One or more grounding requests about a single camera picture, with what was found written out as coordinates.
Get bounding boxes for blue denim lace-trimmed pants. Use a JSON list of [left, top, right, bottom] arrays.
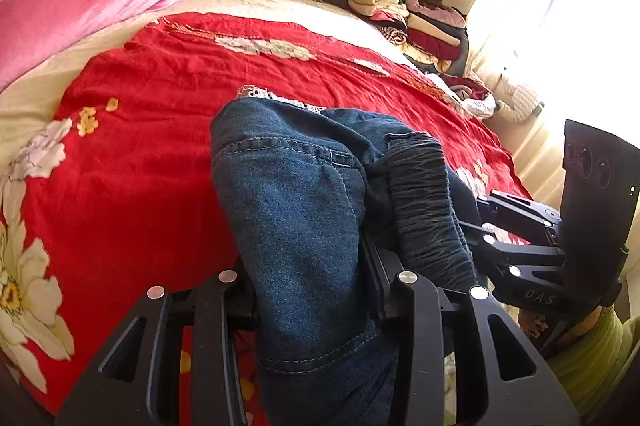
[[210, 97, 478, 425]]

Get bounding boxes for green sleeve right forearm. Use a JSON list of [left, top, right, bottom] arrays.
[[548, 308, 639, 420]]

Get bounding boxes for beige knit garment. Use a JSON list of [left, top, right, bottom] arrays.
[[492, 74, 544, 123]]

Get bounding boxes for dark red clothes heap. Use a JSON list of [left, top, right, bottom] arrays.
[[439, 74, 497, 119]]

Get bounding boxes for cream curtain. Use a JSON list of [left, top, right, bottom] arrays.
[[469, 0, 639, 206]]

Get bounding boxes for red floral bedspread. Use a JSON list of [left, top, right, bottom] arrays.
[[1, 13, 525, 413]]

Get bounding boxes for stack of folded clothes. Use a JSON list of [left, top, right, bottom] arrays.
[[347, 0, 469, 77]]

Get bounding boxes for beige bed sheet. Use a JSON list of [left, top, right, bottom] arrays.
[[0, 0, 408, 167]]

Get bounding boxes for pink quilt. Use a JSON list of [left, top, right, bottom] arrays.
[[1, 0, 182, 88]]

